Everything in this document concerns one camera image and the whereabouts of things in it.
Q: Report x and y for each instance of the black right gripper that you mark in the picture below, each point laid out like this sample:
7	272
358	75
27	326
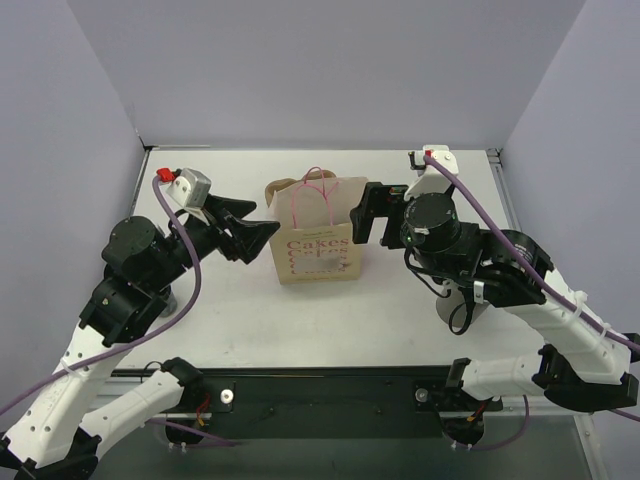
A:
391	218

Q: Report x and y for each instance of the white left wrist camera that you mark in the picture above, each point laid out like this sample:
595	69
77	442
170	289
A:
188	188

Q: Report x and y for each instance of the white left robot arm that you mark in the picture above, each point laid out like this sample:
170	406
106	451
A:
59	437

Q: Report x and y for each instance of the pink and cream paper bag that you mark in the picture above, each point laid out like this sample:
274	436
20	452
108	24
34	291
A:
314	242

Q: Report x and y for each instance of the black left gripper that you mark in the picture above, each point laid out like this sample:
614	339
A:
226	235

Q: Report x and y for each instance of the black paper cup with lettering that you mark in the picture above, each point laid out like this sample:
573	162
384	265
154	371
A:
171	306

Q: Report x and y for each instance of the grey cup with cable ties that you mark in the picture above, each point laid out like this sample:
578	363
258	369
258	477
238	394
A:
458	308

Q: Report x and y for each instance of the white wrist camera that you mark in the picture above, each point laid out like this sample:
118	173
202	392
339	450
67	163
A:
188	188
430	179

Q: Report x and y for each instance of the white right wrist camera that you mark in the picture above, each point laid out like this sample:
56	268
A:
430	179

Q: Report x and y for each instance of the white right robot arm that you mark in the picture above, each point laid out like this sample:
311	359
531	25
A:
450	270

